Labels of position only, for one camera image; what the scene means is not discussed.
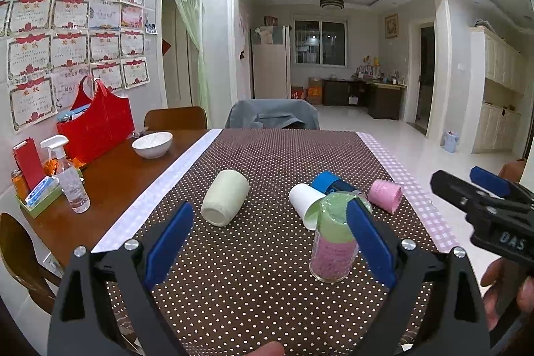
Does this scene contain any blue trash bin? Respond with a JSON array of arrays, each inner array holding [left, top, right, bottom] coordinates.
[[443, 131, 459, 153]]

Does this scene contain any pink checkered tablecloth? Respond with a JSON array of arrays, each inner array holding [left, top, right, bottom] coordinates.
[[356, 132, 458, 252]]

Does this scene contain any white paper cup green inside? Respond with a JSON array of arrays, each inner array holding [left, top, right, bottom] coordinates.
[[289, 184, 325, 231]]

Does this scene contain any pink plastic cup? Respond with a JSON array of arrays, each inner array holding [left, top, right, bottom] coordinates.
[[367, 180, 404, 214]]

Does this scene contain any wooden chair back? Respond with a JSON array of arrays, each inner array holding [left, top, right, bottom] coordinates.
[[144, 106, 207, 131]]

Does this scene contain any near wooden chair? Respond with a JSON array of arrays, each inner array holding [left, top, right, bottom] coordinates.
[[0, 212, 61, 314]]

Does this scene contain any green pink labelled glass cup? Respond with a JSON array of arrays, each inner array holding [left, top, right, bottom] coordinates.
[[309, 192, 373, 283]]

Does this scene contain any brown polka dot tablecloth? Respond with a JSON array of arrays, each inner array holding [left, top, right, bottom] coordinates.
[[106, 127, 439, 356]]

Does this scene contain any person's left hand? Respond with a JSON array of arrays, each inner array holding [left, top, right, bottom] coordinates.
[[246, 341, 285, 356]]

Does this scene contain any clear spray bottle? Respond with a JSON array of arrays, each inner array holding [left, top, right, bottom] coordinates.
[[40, 134, 90, 214]]

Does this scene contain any ceiling lamp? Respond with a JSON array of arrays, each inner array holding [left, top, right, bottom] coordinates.
[[319, 0, 345, 10]]

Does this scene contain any grey covered chair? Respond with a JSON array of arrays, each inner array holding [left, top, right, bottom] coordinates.
[[225, 98, 319, 130]]

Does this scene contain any red bag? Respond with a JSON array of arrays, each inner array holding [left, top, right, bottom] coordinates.
[[56, 76, 134, 163]]

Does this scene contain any blue black metal can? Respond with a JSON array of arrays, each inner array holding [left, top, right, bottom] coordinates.
[[310, 171, 361, 195]]

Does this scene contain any green door curtain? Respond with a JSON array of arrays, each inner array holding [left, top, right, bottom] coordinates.
[[161, 0, 212, 129]]

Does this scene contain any red booklet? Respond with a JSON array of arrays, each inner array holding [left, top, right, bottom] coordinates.
[[13, 137, 45, 191]]

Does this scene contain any window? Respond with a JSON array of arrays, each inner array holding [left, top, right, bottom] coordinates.
[[294, 20, 347, 68]]

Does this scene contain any white ceramic bowl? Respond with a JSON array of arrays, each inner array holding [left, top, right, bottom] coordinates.
[[131, 132, 173, 160]]

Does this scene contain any green tissue box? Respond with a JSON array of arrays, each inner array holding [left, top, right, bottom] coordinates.
[[14, 181, 62, 219]]

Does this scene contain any dark wooden desk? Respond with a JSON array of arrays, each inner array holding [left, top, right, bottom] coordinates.
[[322, 79, 407, 120]]

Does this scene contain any pale green ceramic cup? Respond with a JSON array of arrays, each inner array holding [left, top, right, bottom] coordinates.
[[201, 170, 250, 227]]

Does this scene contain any wooden chair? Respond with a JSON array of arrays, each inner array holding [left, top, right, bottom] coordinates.
[[0, 212, 61, 314], [144, 106, 207, 131]]

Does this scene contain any person's right hand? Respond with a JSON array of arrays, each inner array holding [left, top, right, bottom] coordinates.
[[481, 258, 533, 331]]

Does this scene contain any small framed wall picture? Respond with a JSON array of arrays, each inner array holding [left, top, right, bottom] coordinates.
[[384, 14, 399, 39]]

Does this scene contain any white refrigerator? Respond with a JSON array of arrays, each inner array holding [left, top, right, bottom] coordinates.
[[252, 26, 291, 99]]

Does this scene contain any cream wall cabinet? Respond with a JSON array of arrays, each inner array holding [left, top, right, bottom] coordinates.
[[470, 26, 526, 153]]

